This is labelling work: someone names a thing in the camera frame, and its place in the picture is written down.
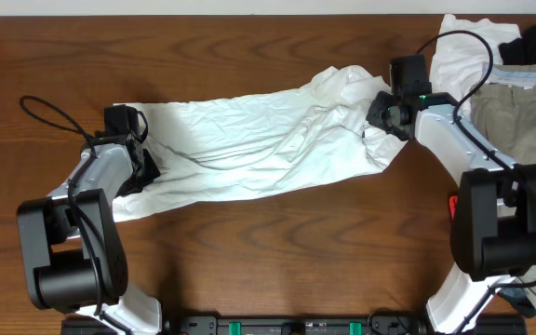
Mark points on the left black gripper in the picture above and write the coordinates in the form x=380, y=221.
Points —
x=146, y=168

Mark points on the navy red shorts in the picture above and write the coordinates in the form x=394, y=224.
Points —
x=516, y=297

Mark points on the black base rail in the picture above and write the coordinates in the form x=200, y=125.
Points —
x=386, y=323

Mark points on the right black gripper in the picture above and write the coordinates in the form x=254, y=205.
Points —
x=378, y=112

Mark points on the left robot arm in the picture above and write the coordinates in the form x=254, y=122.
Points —
x=73, y=259

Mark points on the white t-shirt with black tag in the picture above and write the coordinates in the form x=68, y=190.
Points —
x=260, y=145

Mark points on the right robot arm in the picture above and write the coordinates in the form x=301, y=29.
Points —
x=493, y=226

